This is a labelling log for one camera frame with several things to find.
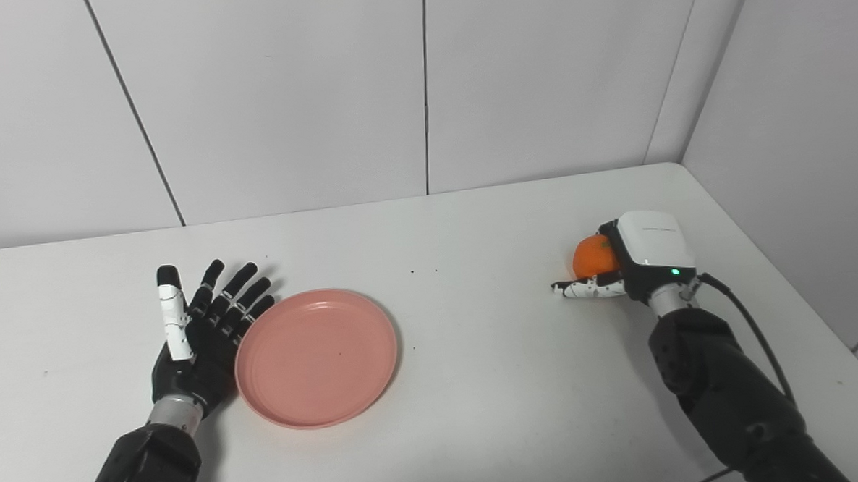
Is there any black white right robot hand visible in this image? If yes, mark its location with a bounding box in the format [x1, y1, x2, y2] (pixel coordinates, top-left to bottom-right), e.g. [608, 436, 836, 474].
[548, 208, 700, 310]

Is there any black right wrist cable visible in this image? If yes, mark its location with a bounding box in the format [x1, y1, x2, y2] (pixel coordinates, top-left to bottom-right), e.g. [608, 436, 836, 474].
[682, 269, 804, 482]

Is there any pink round plate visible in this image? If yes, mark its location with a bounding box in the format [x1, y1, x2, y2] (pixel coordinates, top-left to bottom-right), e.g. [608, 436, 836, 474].
[230, 285, 403, 434]

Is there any orange fruit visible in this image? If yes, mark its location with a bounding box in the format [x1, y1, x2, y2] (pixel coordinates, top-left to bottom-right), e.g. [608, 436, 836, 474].
[570, 234, 622, 281]

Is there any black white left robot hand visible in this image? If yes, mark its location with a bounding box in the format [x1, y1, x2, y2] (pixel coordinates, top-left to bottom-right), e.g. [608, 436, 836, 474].
[145, 257, 281, 422]

